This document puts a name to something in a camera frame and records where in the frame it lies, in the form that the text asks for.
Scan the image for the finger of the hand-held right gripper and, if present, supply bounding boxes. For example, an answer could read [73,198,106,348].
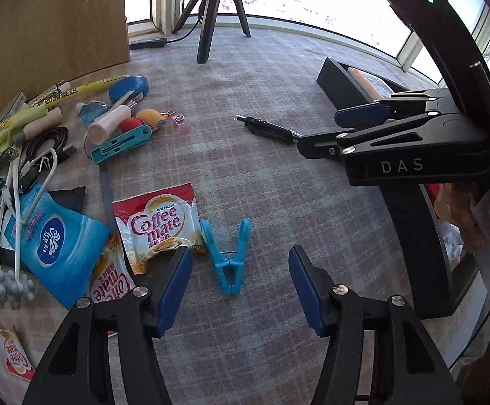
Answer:
[296,112,486,163]
[334,90,461,129]

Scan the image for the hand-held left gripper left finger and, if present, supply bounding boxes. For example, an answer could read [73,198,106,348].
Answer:
[22,245,194,405]

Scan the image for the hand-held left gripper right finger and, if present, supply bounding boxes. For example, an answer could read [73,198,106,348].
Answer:
[288,245,465,405]

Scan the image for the black pen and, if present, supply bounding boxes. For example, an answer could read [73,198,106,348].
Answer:
[234,114,304,145]

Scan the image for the blue clothes peg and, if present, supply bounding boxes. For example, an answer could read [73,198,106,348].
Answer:
[200,218,252,296]

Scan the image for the black container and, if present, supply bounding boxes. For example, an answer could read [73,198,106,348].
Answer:
[316,57,488,320]

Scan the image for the person's right hand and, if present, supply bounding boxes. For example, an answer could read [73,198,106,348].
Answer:
[434,183,486,254]

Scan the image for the coffee creamer sachet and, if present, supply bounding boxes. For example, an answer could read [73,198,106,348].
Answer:
[91,236,138,338]
[113,183,207,275]
[0,321,34,382]

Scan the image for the plaid blanket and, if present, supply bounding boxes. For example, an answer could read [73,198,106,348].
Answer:
[0,29,482,405]

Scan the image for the white crumpled plastic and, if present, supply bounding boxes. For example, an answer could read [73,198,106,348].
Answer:
[441,219,465,262]

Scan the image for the blue tissue pack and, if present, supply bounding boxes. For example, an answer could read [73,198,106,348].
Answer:
[2,183,110,309]

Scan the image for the teal plastic clip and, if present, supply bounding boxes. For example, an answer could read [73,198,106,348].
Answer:
[89,124,153,164]

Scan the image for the black tripod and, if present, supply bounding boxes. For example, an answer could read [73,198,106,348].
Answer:
[173,0,252,65]

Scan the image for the red ball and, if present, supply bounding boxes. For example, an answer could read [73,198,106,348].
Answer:
[119,117,144,133]

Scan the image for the orange toy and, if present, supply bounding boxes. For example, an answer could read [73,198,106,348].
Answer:
[135,109,170,133]

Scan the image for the beige bottle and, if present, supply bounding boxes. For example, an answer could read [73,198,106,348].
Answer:
[88,105,133,144]

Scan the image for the clear blue small bottle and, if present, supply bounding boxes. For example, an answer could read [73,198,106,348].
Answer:
[76,100,109,127]

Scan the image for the blue tape dispenser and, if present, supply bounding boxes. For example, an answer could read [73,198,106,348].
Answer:
[109,75,149,103]

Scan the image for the black power strip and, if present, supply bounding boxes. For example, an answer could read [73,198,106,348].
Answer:
[129,37,169,50]

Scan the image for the yellow toothbrush pack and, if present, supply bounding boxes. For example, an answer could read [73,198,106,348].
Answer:
[29,74,127,108]

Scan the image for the yellow green packet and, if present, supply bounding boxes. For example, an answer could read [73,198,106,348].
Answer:
[0,103,49,157]

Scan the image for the grey card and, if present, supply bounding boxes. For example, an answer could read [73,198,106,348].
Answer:
[0,90,28,123]

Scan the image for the brown cardboard board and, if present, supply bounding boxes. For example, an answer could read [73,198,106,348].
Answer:
[0,0,131,136]

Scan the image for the pink keychain tag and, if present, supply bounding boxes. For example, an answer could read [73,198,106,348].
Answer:
[166,110,191,133]

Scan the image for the white cable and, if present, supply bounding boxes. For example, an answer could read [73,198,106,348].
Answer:
[0,147,60,275]

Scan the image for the black power cable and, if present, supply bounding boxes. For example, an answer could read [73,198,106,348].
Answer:
[166,0,209,45]

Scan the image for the black cable coil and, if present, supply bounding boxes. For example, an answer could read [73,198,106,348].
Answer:
[25,127,77,165]

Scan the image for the beige wooden handle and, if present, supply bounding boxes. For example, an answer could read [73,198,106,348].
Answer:
[17,107,63,140]

